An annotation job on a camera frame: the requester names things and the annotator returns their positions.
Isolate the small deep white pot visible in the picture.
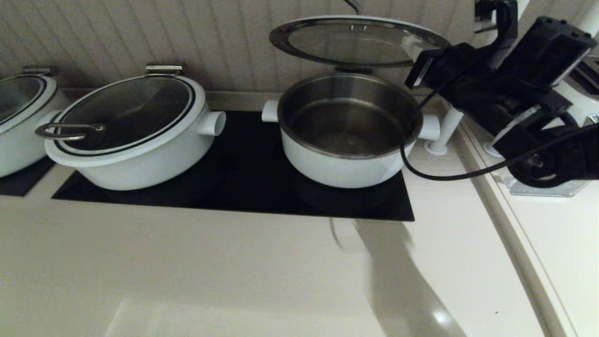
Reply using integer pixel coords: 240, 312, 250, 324
261, 72, 441, 189

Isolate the small black induction cooktop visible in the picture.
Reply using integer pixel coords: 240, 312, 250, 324
0, 157, 57, 197

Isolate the wide white cooking pot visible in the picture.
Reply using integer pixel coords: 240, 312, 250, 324
46, 89, 226, 191
0, 94, 71, 178

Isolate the glass lid white rim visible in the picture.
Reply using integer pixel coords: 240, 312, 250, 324
0, 75, 59, 136

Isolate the white slanted pole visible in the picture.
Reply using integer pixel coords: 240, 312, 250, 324
424, 0, 532, 156
482, 0, 599, 158

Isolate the glass lid loop steel handle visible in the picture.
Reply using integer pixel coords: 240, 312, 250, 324
35, 75, 207, 168

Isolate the large black induction cooktop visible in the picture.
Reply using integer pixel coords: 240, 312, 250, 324
52, 111, 415, 222

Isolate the clear acrylic sign holder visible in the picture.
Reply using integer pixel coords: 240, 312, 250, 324
503, 171, 590, 198

